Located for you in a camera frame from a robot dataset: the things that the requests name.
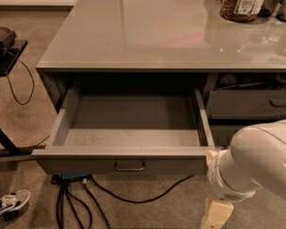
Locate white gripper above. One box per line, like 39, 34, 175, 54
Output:
201, 149, 256, 229

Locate grey top drawer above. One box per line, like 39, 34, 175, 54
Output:
32, 89, 215, 175

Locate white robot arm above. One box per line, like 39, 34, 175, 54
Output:
201, 119, 286, 229

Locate right top drawer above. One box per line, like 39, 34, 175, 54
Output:
206, 90, 286, 119

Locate blue power box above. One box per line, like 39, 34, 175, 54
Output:
61, 175, 91, 182

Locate grey counter cabinet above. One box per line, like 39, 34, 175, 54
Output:
35, 0, 286, 113

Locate white sneaker lower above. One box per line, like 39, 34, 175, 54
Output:
0, 190, 31, 221

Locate jar of nuts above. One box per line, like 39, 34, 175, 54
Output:
219, 0, 264, 22

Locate dark glass container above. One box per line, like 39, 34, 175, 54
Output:
259, 0, 280, 17

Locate black side stand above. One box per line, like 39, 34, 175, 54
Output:
0, 39, 34, 160

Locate black device on stand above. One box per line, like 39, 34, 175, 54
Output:
0, 27, 16, 59

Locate black floor cable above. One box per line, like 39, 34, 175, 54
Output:
91, 175, 194, 204

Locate black cable bundle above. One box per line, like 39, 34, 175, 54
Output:
55, 181, 112, 229

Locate thin black hanging cable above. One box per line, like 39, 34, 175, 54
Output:
3, 50, 35, 107

